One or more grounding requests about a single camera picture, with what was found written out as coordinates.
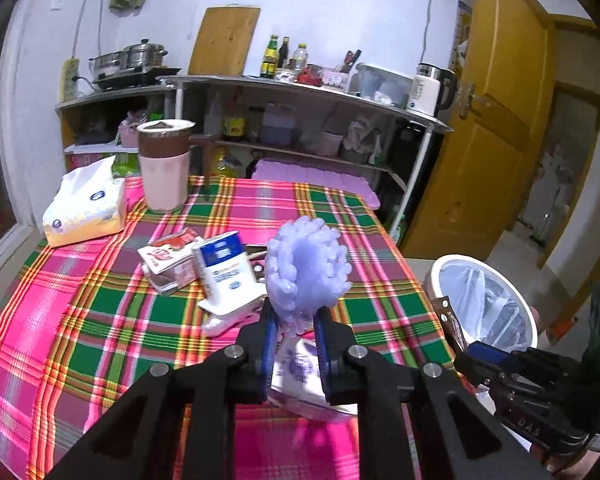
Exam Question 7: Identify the crumpled plastic bags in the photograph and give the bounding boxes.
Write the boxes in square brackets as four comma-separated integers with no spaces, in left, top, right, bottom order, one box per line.
[342,120,386,166]

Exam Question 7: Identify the plaid tablecloth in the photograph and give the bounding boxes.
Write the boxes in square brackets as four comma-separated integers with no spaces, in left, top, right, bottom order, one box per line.
[0,175,476,480]

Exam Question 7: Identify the blue plastic jug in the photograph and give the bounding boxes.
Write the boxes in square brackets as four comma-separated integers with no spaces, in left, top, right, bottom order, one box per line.
[260,102,297,146]

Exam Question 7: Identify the pink basket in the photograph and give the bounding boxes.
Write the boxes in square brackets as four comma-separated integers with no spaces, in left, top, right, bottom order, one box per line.
[117,120,141,148]

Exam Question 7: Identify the wooden cutting board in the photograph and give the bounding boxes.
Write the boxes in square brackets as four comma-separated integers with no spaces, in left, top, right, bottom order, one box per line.
[187,6,261,77]

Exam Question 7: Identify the metal shelving unit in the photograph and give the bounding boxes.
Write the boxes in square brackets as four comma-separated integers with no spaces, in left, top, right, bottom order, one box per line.
[55,75,455,241]

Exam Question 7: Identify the yellow power strip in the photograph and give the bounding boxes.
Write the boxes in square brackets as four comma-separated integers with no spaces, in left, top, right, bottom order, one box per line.
[60,58,79,103]

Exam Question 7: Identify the red white milk carton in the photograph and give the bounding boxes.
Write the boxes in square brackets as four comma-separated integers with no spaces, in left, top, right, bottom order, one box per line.
[137,227,206,275]

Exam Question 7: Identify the green glass bottle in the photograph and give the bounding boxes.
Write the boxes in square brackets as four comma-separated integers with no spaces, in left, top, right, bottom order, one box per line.
[259,35,279,79]

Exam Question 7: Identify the clear plastic container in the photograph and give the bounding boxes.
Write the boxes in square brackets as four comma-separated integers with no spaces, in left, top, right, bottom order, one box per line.
[355,62,415,107]

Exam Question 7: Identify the yellow wooden door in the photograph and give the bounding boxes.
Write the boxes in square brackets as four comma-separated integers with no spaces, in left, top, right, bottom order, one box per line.
[397,0,556,261]

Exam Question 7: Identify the black stove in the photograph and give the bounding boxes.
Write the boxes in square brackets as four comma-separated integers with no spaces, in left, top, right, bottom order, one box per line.
[92,66,181,92]

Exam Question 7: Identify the steel pan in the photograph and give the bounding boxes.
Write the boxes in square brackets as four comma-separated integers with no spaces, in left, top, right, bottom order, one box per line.
[87,52,123,76]

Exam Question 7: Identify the clear plastic bin liner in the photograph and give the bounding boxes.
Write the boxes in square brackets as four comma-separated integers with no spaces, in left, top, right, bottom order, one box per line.
[437,262,531,352]

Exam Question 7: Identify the white bowl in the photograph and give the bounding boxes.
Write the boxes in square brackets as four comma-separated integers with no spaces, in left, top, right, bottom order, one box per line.
[320,130,345,157]

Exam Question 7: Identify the small pink box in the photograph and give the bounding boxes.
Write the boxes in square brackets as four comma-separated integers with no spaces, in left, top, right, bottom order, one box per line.
[322,71,351,92]

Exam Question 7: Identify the pink lidded storage box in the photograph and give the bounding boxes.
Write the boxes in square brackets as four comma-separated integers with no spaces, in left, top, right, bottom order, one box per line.
[250,158,382,209]

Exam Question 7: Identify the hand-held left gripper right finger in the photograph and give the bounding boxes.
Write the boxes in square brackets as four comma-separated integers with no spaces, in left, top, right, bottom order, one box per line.
[314,306,556,480]

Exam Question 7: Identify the tissue pack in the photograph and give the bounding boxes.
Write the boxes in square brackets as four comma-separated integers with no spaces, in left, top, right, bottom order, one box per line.
[42,156,128,248]

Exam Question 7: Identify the pink white wrapper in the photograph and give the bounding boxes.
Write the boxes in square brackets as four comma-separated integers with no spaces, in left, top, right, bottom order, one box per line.
[147,260,202,295]

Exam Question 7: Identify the steel lidded pot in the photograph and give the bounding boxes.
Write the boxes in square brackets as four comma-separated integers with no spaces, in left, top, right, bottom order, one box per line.
[120,39,170,68]

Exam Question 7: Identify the yellow oil bottle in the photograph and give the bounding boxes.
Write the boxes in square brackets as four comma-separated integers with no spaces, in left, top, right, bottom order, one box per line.
[223,100,247,141]

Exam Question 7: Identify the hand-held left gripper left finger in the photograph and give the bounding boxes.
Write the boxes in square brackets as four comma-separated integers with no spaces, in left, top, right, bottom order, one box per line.
[45,297,282,480]

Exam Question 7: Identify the pink brown pitcher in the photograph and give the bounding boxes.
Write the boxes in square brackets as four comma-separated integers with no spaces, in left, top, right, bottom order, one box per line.
[136,119,216,211]

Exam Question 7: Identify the blue white milk carton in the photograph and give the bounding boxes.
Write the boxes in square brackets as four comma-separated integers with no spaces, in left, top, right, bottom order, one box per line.
[190,230,268,318]

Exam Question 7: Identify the white trash bin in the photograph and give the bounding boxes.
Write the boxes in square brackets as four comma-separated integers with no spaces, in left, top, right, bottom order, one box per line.
[422,254,540,361]

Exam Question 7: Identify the white electric kettle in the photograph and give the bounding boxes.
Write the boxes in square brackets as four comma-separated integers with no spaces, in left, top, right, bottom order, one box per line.
[407,62,457,116]

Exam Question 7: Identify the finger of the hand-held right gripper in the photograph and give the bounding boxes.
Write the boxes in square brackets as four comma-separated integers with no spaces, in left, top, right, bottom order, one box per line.
[452,340,536,391]
[428,296,468,358]

